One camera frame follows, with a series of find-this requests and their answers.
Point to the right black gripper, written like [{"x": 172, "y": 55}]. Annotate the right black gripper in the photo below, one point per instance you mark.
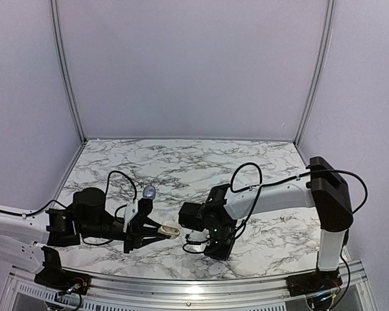
[{"x": 222, "y": 254}]

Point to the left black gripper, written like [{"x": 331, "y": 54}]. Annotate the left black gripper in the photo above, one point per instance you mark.
[{"x": 136, "y": 233}]

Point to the white charging case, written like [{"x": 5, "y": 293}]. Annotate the white charging case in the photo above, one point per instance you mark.
[{"x": 170, "y": 229}]

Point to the purple earbud charging case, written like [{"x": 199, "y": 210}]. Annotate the purple earbud charging case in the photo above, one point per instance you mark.
[{"x": 149, "y": 192}]

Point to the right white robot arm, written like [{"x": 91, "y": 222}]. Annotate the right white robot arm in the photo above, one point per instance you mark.
[{"x": 226, "y": 210}]

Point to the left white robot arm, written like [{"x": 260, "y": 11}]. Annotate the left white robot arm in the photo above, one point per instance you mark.
[{"x": 20, "y": 230}]

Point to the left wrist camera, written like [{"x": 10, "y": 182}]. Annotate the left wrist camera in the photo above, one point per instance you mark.
[{"x": 137, "y": 211}]

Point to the aluminium front rail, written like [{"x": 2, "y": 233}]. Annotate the aluminium front rail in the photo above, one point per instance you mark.
[{"x": 109, "y": 292}]

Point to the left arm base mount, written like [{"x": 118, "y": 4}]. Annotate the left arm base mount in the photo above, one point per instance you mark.
[{"x": 52, "y": 275}]

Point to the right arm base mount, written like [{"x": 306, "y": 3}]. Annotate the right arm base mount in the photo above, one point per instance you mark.
[{"x": 313, "y": 282}]

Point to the right aluminium frame post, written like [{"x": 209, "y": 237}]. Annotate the right aluminium frame post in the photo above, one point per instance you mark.
[{"x": 318, "y": 70}]

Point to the aluminium frame post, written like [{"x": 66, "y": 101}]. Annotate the aluminium frame post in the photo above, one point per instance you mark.
[
  {"x": 64, "y": 70},
  {"x": 318, "y": 70}
]

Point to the left aluminium frame post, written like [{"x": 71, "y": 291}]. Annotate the left aluminium frame post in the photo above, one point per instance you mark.
[{"x": 64, "y": 70}]

